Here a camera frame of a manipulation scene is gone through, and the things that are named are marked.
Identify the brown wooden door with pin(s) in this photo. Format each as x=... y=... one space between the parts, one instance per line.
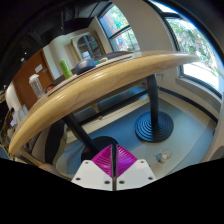
x=28 y=76

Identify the black pedestal table leg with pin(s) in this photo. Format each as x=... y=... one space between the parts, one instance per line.
x=154 y=128
x=80 y=133

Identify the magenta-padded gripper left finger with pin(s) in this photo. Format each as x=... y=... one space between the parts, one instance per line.
x=95 y=173

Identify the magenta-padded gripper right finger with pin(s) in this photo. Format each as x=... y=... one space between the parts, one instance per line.
x=136 y=173

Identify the person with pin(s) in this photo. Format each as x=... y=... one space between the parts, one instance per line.
x=13 y=116
x=55 y=170

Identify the arched black-framed window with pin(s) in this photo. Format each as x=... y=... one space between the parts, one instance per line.
x=120 y=30

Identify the white chairs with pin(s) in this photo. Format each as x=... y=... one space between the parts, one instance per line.
x=22 y=113

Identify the white door sign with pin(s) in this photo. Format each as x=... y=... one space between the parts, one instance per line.
x=38 y=68

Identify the clear shaker bottle white lid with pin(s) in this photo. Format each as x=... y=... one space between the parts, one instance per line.
x=36 y=87

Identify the large black-framed window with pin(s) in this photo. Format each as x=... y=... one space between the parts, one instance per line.
x=193 y=46

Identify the arched glass-door cabinet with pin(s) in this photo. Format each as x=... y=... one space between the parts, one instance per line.
x=88 y=46

